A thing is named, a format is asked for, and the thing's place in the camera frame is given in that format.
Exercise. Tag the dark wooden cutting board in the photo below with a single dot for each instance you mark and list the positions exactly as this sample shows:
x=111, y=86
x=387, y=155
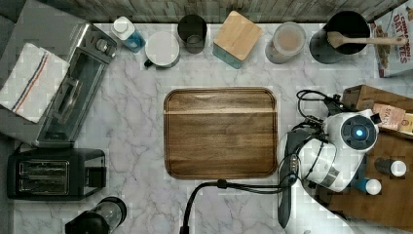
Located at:
x=220, y=133

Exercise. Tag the wooden spoon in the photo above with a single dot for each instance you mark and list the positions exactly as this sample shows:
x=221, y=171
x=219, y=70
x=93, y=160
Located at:
x=360, y=40

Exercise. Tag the dark smoked glass tumbler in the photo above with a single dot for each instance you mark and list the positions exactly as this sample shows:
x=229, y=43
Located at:
x=192, y=30

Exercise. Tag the teal canister with bamboo lid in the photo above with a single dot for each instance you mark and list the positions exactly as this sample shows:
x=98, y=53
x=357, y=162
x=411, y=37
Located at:
x=235, y=39

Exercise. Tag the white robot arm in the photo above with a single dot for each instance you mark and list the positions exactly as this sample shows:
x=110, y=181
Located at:
x=329, y=158

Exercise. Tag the black two-slot toaster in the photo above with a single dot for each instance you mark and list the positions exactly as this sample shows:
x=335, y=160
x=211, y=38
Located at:
x=55, y=174

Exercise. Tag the wooden spice rack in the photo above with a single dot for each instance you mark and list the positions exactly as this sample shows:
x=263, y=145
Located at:
x=393, y=206

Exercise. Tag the clear jar with beige lid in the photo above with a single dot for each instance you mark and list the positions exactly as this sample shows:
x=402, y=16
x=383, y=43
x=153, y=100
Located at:
x=287, y=42

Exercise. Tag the dark green mug white lid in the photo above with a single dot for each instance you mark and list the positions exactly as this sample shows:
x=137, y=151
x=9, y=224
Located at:
x=162, y=50

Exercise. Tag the stainless toaster oven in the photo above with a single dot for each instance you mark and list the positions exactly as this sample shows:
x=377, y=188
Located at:
x=86, y=48

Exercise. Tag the dark spice jar white cap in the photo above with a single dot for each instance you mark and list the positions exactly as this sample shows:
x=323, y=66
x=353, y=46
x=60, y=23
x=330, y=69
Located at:
x=392, y=167

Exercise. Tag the white striped dish towel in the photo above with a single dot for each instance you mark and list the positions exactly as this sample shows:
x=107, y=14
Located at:
x=33, y=82

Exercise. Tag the blue spice jar white cap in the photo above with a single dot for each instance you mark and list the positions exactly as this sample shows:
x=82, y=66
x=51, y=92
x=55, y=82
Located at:
x=370, y=186

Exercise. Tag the blue soap bottle white cap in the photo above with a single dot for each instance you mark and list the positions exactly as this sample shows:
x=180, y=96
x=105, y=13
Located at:
x=124, y=30

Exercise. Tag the black coffee grinder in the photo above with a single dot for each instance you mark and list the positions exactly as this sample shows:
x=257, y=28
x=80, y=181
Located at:
x=104, y=218

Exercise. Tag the tea bag packets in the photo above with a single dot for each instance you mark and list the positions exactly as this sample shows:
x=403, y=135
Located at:
x=394, y=119

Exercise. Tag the black utensil crock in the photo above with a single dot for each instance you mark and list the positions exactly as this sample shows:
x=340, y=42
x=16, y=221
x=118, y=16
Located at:
x=329, y=44

